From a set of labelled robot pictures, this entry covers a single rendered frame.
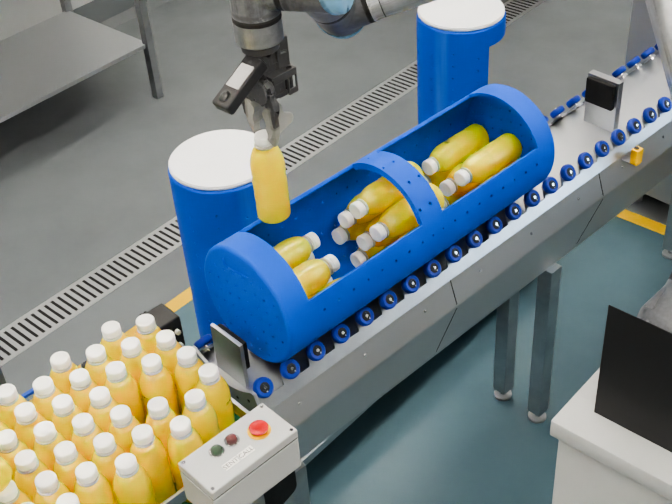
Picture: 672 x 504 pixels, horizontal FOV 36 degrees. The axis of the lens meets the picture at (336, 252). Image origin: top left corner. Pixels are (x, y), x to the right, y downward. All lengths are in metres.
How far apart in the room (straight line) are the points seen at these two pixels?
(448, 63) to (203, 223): 1.06
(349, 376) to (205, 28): 3.69
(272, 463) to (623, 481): 0.63
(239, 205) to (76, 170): 2.16
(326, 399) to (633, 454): 0.73
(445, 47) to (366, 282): 1.31
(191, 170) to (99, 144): 2.22
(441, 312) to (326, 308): 0.44
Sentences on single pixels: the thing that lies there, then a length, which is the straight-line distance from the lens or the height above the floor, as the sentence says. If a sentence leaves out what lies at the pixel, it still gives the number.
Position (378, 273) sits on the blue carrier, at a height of 1.10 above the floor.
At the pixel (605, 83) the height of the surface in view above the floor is 1.08.
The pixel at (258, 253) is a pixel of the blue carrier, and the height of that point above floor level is 1.23.
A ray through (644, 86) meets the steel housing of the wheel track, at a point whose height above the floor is 0.93.
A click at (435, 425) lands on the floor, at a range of 3.40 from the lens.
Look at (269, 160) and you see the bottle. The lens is 2.04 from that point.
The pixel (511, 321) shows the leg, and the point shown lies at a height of 0.35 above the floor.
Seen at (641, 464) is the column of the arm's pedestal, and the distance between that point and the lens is 1.91.
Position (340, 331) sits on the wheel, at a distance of 2.30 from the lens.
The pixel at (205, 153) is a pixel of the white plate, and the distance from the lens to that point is 2.80.
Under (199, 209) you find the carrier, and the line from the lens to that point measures 2.71.
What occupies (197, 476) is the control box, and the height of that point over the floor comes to 1.10.
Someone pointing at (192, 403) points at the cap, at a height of 1.09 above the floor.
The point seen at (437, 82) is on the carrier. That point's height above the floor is 0.84.
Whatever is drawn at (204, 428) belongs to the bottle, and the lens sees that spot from 2.05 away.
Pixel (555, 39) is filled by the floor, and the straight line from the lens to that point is 5.52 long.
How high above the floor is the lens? 2.54
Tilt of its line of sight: 39 degrees down
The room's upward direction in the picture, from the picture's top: 4 degrees counter-clockwise
